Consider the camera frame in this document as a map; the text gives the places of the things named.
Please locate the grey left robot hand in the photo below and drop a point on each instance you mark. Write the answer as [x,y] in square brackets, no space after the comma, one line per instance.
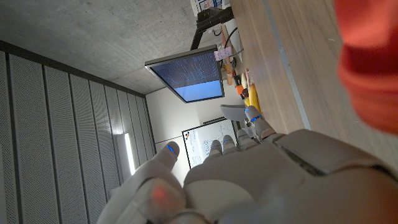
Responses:
[264,180]

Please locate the whiteboard with writing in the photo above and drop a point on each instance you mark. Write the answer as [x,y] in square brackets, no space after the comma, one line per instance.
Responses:
[199,143]

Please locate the small yellow banana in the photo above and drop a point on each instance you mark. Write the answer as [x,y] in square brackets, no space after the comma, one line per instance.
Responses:
[246,101]

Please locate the large yellow banana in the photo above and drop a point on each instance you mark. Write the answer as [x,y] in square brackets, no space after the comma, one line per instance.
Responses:
[253,96]

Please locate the dark red apple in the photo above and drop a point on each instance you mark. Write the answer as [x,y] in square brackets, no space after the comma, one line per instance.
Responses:
[245,92]

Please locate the orange cube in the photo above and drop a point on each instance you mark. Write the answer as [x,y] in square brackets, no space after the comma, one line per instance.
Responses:
[238,89]

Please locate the computer monitor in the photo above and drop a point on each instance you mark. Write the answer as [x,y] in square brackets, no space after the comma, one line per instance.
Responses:
[189,77]

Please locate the pink sticky note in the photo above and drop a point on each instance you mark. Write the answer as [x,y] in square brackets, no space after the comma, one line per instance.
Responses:
[222,53]

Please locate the long ceiling light strip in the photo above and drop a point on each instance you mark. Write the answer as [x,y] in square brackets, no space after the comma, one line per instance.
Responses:
[130,155]

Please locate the white canister printed label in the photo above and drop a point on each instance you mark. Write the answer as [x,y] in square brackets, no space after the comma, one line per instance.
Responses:
[205,4]

